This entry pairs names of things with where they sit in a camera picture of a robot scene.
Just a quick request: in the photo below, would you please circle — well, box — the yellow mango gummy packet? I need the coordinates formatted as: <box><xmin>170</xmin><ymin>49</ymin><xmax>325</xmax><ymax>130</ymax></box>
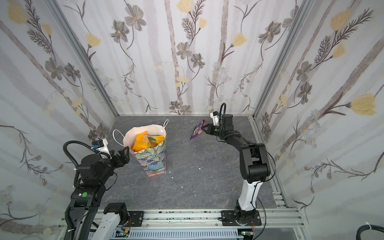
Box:
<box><xmin>132</xmin><ymin>131</ymin><xmax>165</xmax><ymax>152</ymax></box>

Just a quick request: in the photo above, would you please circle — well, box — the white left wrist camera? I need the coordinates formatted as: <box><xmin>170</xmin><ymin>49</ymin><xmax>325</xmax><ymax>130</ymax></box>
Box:
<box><xmin>91</xmin><ymin>139</ymin><xmax>111</xmax><ymax>158</ymax></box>

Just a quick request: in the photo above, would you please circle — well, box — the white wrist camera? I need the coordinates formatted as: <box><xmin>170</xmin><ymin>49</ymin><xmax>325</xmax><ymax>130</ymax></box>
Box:
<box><xmin>210</xmin><ymin>111</ymin><xmax>221</xmax><ymax>126</ymax></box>
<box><xmin>91</xmin><ymin>139</ymin><xmax>111</xmax><ymax>158</ymax></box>

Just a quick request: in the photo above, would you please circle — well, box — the purple snack packet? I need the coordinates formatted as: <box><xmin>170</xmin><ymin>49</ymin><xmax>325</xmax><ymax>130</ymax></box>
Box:
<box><xmin>190</xmin><ymin>119</ymin><xmax>206</xmax><ymax>140</ymax></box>

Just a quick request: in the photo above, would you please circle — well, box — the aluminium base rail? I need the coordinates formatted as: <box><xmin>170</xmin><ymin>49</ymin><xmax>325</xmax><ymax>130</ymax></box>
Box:
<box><xmin>53</xmin><ymin>208</ymin><xmax>310</xmax><ymax>240</ymax></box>

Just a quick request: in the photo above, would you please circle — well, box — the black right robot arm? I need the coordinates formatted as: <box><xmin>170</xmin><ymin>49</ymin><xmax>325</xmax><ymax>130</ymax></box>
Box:
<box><xmin>202</xmin><ymin>103</ymin><xmax>275</xmax><ymax>227</ymax></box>

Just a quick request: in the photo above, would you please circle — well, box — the white cable duct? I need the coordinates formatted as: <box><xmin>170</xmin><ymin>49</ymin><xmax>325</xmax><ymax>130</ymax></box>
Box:
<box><xmin>124</xmin><ymin>229</ymin><xmax>244</xmax><ymax>240</ymax></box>

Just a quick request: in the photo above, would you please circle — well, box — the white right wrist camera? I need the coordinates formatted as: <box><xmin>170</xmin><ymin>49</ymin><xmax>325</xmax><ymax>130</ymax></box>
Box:
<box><xmin>210</xmin><ymin>111</ymin><xmax>221</xmax><ymax>126</ymax></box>

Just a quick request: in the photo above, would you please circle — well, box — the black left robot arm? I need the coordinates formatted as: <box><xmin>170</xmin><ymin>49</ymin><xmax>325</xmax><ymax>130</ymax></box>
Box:
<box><xmin>63</xmin><ymin>140</ymin><xmax>130</xmax><ymax>240</ymax></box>

